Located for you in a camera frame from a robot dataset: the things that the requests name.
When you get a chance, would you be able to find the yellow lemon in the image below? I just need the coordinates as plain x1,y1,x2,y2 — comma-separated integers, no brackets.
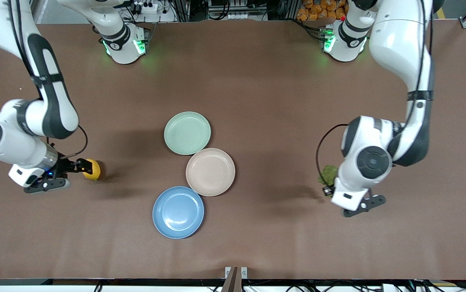
82,159,101,181

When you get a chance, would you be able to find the green lettuce leaf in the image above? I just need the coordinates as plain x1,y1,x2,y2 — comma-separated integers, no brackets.
318,164,339,187

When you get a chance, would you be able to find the blue plate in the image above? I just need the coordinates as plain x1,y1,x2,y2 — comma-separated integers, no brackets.
152,186,205,239

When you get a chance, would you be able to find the green plate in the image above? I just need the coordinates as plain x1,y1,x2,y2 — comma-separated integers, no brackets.
164,112,212,156

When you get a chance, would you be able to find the beige plate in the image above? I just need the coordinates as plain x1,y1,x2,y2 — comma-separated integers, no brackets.
186,148,236,197

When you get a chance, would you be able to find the white power strip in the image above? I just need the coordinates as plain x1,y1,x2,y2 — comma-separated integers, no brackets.
129,0,159,15

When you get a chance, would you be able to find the orange snack bag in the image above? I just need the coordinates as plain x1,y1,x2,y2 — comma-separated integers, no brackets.
296,0,349,21

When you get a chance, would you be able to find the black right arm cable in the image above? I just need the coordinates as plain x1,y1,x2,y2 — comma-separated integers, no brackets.
56,125,88,159

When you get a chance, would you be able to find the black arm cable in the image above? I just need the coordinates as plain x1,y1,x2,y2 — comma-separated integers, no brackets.
56,125,88,159
316,123,349,188

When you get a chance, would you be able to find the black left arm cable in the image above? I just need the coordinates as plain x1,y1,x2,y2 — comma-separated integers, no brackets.
316,123,349,188

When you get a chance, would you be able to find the metal table edge bracket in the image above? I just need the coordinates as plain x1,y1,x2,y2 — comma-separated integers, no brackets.
221,266,248,292

